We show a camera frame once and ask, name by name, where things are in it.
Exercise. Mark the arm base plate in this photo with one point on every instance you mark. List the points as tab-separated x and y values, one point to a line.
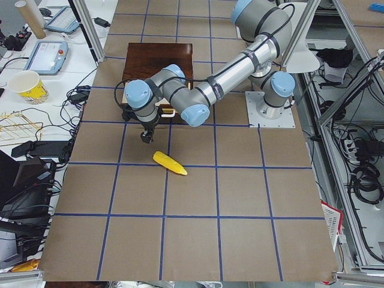
260	115

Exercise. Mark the far teach pendant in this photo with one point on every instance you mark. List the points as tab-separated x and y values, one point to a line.
63	21

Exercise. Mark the yellow corn cob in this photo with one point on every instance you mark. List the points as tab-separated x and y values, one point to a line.
169	163

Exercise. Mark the gold wire rack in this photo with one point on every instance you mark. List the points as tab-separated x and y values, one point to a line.
16	128

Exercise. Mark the cardboard tube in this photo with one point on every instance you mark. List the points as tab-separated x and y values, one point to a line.
30	12

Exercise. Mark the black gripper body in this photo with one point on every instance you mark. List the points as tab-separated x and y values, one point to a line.
149	125

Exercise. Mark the black equipment pile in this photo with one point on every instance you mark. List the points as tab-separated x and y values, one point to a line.
26	190

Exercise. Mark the dark wooden drawer cabinet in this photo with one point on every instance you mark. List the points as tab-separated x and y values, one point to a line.
145	59

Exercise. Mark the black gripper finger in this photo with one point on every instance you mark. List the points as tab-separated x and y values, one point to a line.
145	137
150	135

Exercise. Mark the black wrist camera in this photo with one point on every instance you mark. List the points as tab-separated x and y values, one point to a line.
127	113

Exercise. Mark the yellow white paper cup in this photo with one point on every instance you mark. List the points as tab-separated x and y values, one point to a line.
29	86

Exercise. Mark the teach pendant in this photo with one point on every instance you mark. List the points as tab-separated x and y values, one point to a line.
47	57
63	21

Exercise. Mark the white lamp shade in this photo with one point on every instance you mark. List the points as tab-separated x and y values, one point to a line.
297	58

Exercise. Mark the near teach pendant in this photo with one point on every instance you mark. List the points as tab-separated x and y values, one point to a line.
47	57

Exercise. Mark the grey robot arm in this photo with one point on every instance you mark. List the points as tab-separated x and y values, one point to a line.
266	27

